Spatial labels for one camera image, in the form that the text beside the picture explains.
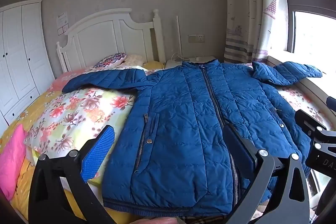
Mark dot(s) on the wall power socket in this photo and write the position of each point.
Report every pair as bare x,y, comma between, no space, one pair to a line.
196,38

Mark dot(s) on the wall light switches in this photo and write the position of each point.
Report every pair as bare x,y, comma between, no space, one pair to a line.
63,29

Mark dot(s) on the yellow pillow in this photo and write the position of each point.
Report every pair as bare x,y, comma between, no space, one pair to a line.
155,65

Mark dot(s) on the white wardrobe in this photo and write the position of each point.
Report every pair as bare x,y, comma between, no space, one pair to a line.
21,56

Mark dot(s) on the floral quilt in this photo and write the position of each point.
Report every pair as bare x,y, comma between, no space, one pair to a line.
78,111

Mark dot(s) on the cream textured pillow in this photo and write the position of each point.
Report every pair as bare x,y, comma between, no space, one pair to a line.
135,59

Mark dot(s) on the round patterned pillow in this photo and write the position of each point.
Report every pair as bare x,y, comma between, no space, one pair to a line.
110,60

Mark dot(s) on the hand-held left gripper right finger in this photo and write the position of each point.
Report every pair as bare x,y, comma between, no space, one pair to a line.
241,148

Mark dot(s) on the white slim desk lamp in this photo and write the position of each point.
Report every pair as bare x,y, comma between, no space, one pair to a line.
178,37

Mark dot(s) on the pink floral pillowcase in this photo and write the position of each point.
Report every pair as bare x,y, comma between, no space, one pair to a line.
68,75

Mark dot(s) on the white wooden bed headboard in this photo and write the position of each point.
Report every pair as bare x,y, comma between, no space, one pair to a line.
105,35

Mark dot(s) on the pink pillow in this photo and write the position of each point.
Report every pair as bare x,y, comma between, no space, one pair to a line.
10,161

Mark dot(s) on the blue quilted puffer jacket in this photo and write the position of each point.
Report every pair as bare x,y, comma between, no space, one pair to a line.
183,113

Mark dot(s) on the sailboat print curtain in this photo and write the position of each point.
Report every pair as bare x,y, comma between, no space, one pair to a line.
246,3

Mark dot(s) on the dark framed window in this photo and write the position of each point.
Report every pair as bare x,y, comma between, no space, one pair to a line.
309,29

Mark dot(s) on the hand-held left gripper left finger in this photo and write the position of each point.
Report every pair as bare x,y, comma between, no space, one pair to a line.
98,154

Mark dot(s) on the white wall notice paper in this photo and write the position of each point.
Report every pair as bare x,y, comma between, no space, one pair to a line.
62,19

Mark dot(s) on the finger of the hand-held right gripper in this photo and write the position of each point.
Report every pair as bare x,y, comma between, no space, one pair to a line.
309,123

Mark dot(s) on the white nightstand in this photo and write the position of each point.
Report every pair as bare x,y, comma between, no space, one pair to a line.
189,59

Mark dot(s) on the yellow bed sheet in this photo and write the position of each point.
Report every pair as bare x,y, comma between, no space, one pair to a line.
23,187

